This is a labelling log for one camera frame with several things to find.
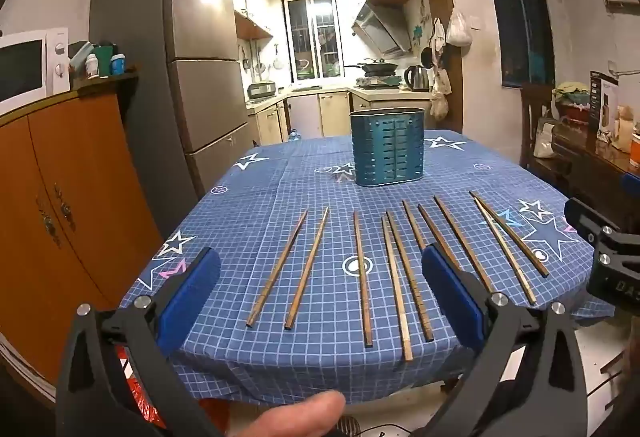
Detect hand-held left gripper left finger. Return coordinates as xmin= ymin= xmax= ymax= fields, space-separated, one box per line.
xmin=56 ymin=247 xmax=223 ymax=437

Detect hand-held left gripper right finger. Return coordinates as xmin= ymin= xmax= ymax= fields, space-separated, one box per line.
xmin=421 ymin=244 xmax=588 ymax=437

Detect row of wooden chopsticks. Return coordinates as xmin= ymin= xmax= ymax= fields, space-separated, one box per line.
xmin=246 ymin=191 xmax=550 ymax=362

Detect teal perforated utensil holder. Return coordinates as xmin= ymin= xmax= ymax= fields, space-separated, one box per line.
xmin=348 ymin=107 xmax=426 ymax=188

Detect person's left hand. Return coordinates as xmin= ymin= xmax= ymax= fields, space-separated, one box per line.
xmin=235 ymin=391 xmax=347 ymax=437

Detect dark wooden side table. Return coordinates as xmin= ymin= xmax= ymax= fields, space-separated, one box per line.
xmin=537 ymin=117 xmax=640 ymax=243

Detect black printed carton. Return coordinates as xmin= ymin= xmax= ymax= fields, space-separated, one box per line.
xmin=589 ymin=71 xmax=620 ymax=133

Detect red plastic bag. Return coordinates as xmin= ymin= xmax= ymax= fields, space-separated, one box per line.
xmin=112 ymin=347 xmax=166 ymax=428

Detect wooden chair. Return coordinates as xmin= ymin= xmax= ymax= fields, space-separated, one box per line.
xmin=520 ymin=82 xmax=556 ymax=168

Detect blue checked star tablecloth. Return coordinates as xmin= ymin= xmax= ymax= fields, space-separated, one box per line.
xmin=120 ymin=130 xmax=616 ymax=405

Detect orange wooden cabinet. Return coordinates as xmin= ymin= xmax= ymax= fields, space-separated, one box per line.
xmin=0 ymin=72 xmax=166 ymax=398

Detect hanging cloth bags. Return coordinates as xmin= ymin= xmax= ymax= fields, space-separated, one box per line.
xmin=429 ymin=17 xmax=451 ymax=120

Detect grey refrigerator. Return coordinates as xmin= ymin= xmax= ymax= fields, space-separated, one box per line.
xmin=89 ymin=0 xmax=251 ymax=238

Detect dark room window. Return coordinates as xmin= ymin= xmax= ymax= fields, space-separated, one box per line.
xmin=475 ymin=0 xmax=556 ymax=90

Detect beige kitchen base cabinets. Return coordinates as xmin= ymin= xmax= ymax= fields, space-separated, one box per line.
xmin=247 ymin=90 xmax=432 ymax=145

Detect steel electric kettle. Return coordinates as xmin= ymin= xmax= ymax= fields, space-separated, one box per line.
xmin=404 ymin=65 xmax=431 ymax=92

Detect gas stove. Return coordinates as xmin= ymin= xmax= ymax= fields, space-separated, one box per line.
xmin=356 ymin=74 xmax=403 ymax=89

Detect white hanging plastic bag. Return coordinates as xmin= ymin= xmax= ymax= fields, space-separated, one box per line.
xmin=446 ymin=8 xmax=473 ymax=47

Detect black wok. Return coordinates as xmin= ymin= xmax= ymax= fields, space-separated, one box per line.
xmin=345 ymin=58 xmax=400 ymax=74

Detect green cup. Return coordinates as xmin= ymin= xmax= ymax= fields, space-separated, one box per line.
xmin=92 ymin=44 xmax=115 ymax=78

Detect steel range hood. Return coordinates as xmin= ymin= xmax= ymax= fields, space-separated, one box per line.
xmin=351 ymin=0 xmax=413 ymax=59

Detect white microwave oven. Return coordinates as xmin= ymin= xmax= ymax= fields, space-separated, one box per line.
xmin=0 ymin=28 xmax=71 ymax=117

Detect kitchen window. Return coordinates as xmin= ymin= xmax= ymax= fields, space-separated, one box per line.
xmin=284 ymin=0 xmax=346 ymax=80

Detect kitchen wall cabinet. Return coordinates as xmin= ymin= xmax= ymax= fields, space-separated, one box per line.
xmin=234 ymin=0 xmax=273 ymax=40

